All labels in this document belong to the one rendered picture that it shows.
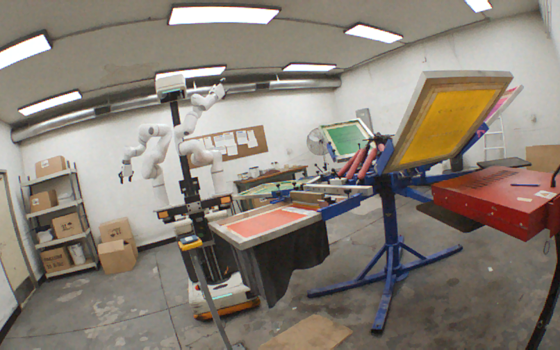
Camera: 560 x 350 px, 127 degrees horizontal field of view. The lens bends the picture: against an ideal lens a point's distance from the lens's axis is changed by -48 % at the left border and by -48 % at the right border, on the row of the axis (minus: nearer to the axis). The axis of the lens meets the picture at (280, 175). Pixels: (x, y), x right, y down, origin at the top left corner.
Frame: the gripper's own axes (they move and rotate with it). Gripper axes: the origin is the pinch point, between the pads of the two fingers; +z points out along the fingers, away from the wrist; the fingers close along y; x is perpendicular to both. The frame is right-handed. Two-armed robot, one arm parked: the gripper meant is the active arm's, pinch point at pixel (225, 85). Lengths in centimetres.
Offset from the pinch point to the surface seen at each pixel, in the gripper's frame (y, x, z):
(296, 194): 57, 63, -40
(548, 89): 70, 395, 267
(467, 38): 65, 246, 372
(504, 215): -26, 161, -83
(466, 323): 94, 209, -88
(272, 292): 54, 77, -108
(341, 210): 42, 99, -52
